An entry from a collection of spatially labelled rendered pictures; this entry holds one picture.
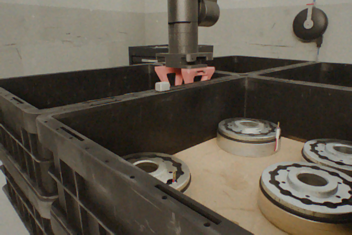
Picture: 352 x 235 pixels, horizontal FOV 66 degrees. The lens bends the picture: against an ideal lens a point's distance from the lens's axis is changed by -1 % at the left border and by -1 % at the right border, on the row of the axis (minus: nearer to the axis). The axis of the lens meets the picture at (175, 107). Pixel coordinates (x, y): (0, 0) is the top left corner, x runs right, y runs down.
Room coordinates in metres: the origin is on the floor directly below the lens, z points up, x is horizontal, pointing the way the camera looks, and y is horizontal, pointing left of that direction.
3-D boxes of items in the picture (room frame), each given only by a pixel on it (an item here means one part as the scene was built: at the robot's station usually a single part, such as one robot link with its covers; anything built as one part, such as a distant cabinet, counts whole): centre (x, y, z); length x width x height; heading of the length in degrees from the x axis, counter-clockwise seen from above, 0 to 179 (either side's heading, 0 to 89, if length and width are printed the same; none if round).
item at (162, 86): (0.40, 0.02, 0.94); 0.02 x 0.01 x 0.01; 134
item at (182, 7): (0.55, -0.02, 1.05); 0.07 x 0.06 x 0.07; 144
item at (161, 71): (0.55, 0.00, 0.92); 0.07 x 0.07 x 0.09; 39
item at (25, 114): (0.52, 0.11, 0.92); 0.40 x 0.30 x 0.02; 134
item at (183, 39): (0.54, -0.01, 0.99); 0.10 x 0.07 x 0.07; 39
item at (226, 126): (0.43, -0.12, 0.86); 0.10 x 0.10 x 0.01
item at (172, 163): (0.28, 0.03, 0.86); 0.10 x 0.10 x 0.01
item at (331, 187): (0.26, -0.14, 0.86); 0.05 x 0.05 x 0.01
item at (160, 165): (0.28, 0.03, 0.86); 0.05 x 0.05 x 0.01
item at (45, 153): (0.52, 0.11, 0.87); 0.40 x 0.30 x 0.11; 134
